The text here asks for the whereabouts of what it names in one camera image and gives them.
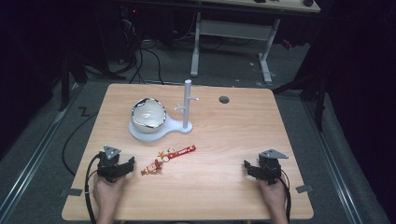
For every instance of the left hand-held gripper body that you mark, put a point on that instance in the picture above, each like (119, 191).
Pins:
(109, 166)

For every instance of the grey table grommet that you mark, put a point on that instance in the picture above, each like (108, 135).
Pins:
(223, 100)

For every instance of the person's left hand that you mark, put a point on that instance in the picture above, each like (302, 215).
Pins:
(107, 193)

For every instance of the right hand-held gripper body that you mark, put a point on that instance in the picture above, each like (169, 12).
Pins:
(269, 168)

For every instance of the shiny silver bowl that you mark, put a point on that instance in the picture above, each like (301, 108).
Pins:
(148, 115)

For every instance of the white stand with pole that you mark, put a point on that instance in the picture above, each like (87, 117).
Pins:
(186, 105)

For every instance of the black zigzag floor tape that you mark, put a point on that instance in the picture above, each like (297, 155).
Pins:
(84, 111)

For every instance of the metal floor rail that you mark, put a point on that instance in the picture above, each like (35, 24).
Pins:
(34, 155)
(333, 161)

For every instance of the white-framed wooden desk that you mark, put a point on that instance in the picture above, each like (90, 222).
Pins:
(233, 29)

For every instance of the black computer mouse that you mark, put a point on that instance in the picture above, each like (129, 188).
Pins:
(308, 2)

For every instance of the grey tape piece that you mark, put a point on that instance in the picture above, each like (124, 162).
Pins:
(304, 188)
(74, 192)

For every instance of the person's right hand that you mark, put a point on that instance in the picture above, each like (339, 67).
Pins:
(274, 196)

